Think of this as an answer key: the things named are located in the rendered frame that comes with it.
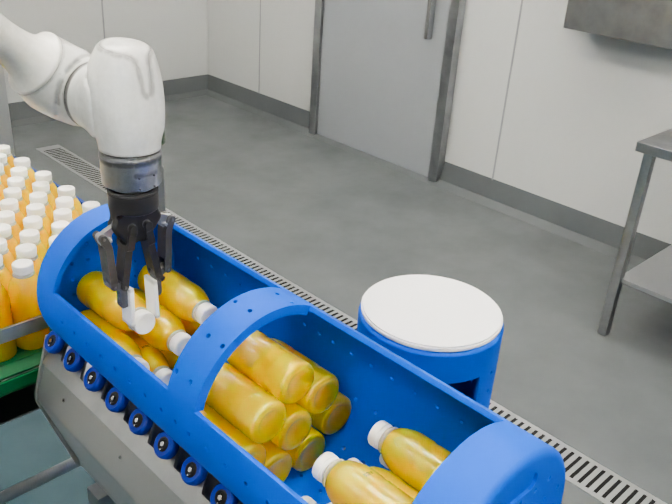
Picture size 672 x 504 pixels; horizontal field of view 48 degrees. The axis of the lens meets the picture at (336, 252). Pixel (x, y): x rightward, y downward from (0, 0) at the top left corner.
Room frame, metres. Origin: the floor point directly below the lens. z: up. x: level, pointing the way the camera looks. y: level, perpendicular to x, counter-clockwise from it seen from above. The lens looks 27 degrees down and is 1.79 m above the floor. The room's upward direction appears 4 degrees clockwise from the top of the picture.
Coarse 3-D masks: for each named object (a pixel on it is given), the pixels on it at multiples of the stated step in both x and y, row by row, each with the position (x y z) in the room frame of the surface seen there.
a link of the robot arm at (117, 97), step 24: (96, 48) 1.03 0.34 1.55; (120, 48) 1.02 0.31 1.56; (144, 48) 1.04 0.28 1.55; (96, 72) 1.01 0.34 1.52; (120, 72) 1.00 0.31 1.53; (144, 72) 1.02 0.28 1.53; (72, 96) 1.05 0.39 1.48; (96, 96) 1.01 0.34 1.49; (120, 96) 1.00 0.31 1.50; (144, 96) 1.01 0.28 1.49; (96, 120) 1.01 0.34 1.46; (120, 120) 1.00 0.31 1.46; (144, 120) 1.01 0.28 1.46; (120, 144) 1.00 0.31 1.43; (144, 144) 1.01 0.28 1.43
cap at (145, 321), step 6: (138, 312) 1.05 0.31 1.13; (144, 312) 1.04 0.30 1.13; (150, 312) 1.05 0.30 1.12; (138, 318) 1.03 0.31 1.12; (144, 318) 1.04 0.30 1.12; (150, 318) 1.05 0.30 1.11; (138, 324) 1.03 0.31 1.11; (144, 324) 1.04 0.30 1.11; (150, 324) 1.05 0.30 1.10; (138, 330) 1.03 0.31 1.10; (144, 330) 1.04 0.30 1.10; (150, 330) 1.05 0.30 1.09
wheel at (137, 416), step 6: (138, 408) 0.98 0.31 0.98; (132, 414) 0.98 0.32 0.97; (138, 414) 0.97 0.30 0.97; (144, 414) 0.97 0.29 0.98; (132, 420) 0.97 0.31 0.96; (138, 420) 0.97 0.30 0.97; (144, 420) 0.96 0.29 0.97; (150, 420) 0.96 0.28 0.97; (132, 426) 0.96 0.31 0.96; (138, 426) 0.96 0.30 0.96; (144, 426) 0.95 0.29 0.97; (150, 426) 0.96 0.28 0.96; (132, 432) 0.96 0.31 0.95; (138, 432) 0.95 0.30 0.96; (144, 432) 0.95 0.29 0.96
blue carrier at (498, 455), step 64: (64, 256) 1.11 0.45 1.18; (192, 256) 1.27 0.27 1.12; (64, 320) 1.05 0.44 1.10; (256, 320) 0.88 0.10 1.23; (320, 320) 1.00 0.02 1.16; (128, 384) 0.91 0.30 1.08; (192, 384) 0.82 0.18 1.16; (384, 384) 0.93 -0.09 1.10; (192, 448) 0.81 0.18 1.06; (448, 448) 0.84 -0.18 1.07; (512, 448) 0.65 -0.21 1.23
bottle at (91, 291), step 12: (84, 276) 1.15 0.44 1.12; (96, 276) 1.15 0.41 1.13; (84, 288) 1.13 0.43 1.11; (96, 288) 1.11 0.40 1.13; (108, 288) 1.10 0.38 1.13; (84, 300) 1.12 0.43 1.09; (96, 300) 1.09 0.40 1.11; (108, 300) 1.08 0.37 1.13; (96, 312) 1.09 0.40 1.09; (108, 312) 1.06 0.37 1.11; (120, 312) 1.05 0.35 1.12; (120, 324) 1.05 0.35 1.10
